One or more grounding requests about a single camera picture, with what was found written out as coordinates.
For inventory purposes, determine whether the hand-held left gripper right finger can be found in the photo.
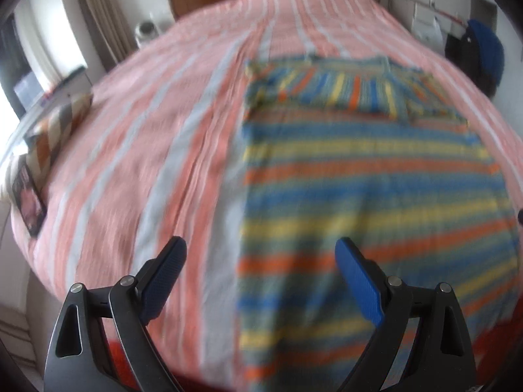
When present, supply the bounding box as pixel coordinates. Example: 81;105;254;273
334;237;478;392

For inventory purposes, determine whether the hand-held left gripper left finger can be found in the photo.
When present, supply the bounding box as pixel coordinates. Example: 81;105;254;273
44;236;188;392

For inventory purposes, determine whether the striped knit sweater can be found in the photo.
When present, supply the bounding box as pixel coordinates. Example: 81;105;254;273
235;55;521;392

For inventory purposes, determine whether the pink striped bedspread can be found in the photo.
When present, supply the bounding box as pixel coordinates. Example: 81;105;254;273
10;0;523;380

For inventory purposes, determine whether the dark pink book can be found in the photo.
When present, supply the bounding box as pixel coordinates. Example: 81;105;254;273
11;165;46;237

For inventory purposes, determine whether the chevron patterned cushion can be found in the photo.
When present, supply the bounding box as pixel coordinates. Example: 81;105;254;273
6;92;94;197

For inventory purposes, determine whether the blue black bag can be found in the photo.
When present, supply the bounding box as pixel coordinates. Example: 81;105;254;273
445;33;499;99

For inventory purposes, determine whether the white plastic bag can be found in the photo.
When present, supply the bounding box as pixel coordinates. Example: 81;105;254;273
413;14;444;45

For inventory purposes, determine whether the blue garment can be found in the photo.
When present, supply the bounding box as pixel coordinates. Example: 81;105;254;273
466;18;505;86

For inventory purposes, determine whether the beige curtain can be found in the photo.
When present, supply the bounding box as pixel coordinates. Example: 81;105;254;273
76;0;137;70

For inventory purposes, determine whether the white desk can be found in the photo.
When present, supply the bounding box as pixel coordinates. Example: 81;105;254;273
388;0;470;45

